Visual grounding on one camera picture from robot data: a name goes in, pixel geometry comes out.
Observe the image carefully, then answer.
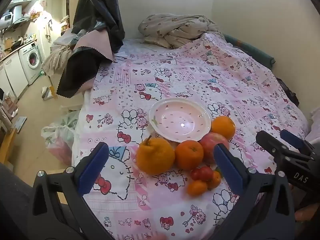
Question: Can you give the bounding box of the small orange tomato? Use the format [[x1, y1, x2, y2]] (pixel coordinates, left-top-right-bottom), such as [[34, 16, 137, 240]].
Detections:
[[187, 180, 208, 197], [207, 171, 222, 190]]

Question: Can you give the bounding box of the white kitchen appliance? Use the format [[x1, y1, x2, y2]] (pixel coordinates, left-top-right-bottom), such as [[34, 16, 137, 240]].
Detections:
[[0, 5, 23, 29]]

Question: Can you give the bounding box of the white washing machine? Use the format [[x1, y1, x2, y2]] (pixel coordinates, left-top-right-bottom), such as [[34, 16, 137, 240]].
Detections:
[[19, 41, 43, 85]]

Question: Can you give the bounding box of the white kitchen cabinet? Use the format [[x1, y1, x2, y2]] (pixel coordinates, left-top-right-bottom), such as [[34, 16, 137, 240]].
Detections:
[[0, 51, 29, 98]]

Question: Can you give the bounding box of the pile of beige clothing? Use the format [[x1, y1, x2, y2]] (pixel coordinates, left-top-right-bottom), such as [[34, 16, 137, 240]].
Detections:
[[41, 34, 75, 77]]

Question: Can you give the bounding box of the round orange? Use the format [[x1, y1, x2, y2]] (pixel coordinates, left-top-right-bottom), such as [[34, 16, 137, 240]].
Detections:
[[174, 140, 204, 171], [211, 115, 236, 140]]

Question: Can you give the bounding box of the teal padded bed edge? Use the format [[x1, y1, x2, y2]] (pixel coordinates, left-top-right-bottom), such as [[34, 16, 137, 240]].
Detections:
[[222, 34, 275, 69]]

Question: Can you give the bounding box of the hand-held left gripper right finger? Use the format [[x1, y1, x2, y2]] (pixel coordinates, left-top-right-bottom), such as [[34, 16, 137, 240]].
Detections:
[[213, 142, 297, 240]]

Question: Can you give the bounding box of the large red tomato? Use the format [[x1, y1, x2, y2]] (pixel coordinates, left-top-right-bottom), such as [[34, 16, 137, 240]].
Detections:
[[198, 166, 214, 181]]

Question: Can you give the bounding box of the pink and brown cloth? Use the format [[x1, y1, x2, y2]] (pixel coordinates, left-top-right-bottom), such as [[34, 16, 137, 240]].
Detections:
[[56, 29, 115, 98]]

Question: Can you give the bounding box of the black jacket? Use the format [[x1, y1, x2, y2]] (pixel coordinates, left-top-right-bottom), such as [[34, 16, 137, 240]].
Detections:
[[71, 0, 125, 55]]

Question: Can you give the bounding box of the crumpled beige printed blanket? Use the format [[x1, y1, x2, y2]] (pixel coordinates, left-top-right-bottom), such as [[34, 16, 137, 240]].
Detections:
[[138, 14, 225, 49]]

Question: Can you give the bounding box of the dark cloth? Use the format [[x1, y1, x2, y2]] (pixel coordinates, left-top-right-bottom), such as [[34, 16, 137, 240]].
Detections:
[[276, 77, 299, 107]]

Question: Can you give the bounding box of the flat grey box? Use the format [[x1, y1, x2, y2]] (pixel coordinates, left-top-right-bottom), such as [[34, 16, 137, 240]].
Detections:
[[12, 116, 27, 130]]

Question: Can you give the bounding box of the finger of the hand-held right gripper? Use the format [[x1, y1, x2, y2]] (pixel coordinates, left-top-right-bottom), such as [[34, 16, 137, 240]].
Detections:
[[279, 129, 320, 154], [255, 130, 292, 160]]

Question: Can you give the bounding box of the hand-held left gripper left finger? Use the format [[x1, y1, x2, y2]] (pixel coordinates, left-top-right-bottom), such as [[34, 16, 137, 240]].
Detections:
[[27, 142, 110, 240]]

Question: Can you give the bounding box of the white plastic bag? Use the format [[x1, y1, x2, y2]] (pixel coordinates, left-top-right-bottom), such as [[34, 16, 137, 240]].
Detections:
[[41, 110, 82, 165]]

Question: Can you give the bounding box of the wooden rack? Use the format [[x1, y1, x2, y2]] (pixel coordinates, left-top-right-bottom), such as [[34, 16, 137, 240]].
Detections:
[[0, 120, 18, 165]]

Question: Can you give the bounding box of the pink cartoon printed blanket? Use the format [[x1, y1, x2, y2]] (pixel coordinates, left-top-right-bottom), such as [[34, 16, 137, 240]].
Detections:
[[71, 31, 310, 240]]

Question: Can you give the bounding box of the pink dotted plate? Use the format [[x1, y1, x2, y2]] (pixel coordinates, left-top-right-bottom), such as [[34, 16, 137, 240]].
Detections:
[[149, 98, 212, 142]]

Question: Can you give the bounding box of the large bumpy orange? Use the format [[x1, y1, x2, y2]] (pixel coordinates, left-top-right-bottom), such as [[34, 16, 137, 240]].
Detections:
[[136, 135, 175, 175]]

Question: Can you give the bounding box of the red apple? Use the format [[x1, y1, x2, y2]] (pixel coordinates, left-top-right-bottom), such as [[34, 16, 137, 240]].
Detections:
[[199, 132, 230, 164]]

